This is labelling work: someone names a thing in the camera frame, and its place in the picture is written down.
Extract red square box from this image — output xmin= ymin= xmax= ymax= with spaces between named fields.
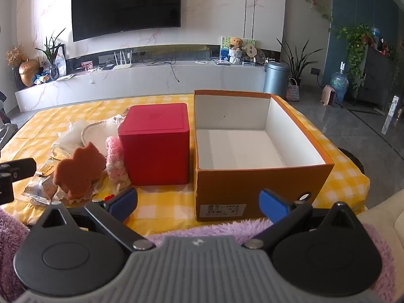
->
xmin=118 ymin=103 xmax=190 ymax=186

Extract woven basket bag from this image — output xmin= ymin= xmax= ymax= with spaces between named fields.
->
xmin=286 ymin=78 xmax=300 ymax=102

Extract potted vine plant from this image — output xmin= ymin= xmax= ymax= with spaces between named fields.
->
xmin=328 ymin=23 xmax=374 ymax=90

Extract grey metal trash can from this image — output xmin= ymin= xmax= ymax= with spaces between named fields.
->
xmin=263 ymin=61 xmax=288 ymax=98

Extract dried flowers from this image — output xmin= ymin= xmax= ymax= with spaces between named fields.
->
xmin=6 ymin=46 xmax=27 ymax=67

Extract orange cardboard box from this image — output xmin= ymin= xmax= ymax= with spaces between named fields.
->
xmin=193 ymin=89 xmax=335 ymax=222

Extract black cable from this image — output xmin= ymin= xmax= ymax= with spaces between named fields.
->
xmin=170 ymin=57 xmax=181 ymax=84

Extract dark wicker waste basket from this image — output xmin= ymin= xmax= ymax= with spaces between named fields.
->
xmin=337 ymin=147 xmax=367 ymax=175

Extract brown teddy bear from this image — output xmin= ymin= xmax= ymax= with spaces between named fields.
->
xmin=228 ymin=37 xmax=243 ymax=65

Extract pink heater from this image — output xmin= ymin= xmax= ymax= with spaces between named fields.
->
xmin=320 ymin=85 xmax=338 ymax=106

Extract orange sponge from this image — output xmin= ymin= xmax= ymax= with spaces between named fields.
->
xmin=52 ymin=141 xmax=107 ymax=200

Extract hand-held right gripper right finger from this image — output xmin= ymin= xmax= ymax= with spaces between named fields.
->
xmin=243 ymin=189 xmax=359 ymax=250

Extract long-leaf potted plant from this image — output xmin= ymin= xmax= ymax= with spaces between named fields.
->
xmin=276 ymin=36 xmax=324 ymax=86

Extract black wall television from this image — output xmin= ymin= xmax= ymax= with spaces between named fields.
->
xmin=71 ymin=0 xmax=183 ymax=42

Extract purple fluffy blanket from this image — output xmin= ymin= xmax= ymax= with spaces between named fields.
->
xmin=0 ymin=208 xmax=396 ymax=303

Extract green plant in glass vase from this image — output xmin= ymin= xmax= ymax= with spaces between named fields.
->
xmin=35 ymin=28 xmax=66 ymax=81

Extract white router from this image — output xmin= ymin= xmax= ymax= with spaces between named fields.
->
xmin=113 ymin=49 xmax=133 ymax=70

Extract white marble television console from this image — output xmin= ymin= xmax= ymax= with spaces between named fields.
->
xmin=14 ymin=60 xmax=275 ymax=112

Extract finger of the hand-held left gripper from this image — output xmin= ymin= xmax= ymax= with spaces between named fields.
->
xmin=0 ymin=173 xmax=15 ymax=206
xmin=0 ymin=158 xmax=36 ymax=178

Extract green drawing board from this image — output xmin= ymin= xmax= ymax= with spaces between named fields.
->
xmin=220 ymin=36 xmax=256 ymax=60

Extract dark grey cabinet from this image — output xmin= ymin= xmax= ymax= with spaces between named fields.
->
xmin=357 ymin=44 xmax=399 ymax=109

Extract small foil packet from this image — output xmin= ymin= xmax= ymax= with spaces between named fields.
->
xmin=21 ymin=161 xmax=64 ymax=206

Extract blue water bottle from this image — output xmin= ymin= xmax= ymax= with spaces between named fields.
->
xmin=330 ymin=61 xmax=349 ymax=103

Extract white translucent mesh bag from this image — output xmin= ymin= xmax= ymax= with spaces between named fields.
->
xmin=51 ymin=119 xmax=92 ymax=160

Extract pink knitted cloth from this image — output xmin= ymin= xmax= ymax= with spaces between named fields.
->
xmin=105 ymin=136 xmax=132 ymax=188

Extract beige terry bib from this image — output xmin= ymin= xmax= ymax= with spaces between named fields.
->
xmin=80 ymin=114 xmax=127 ymax=147

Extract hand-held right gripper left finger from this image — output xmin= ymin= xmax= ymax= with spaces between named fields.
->
xmin=41 ymin=187 xmax=156 ymax=252

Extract gold vase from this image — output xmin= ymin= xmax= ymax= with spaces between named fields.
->
xmin=18 ymin=59 xmax=40 ymax=87

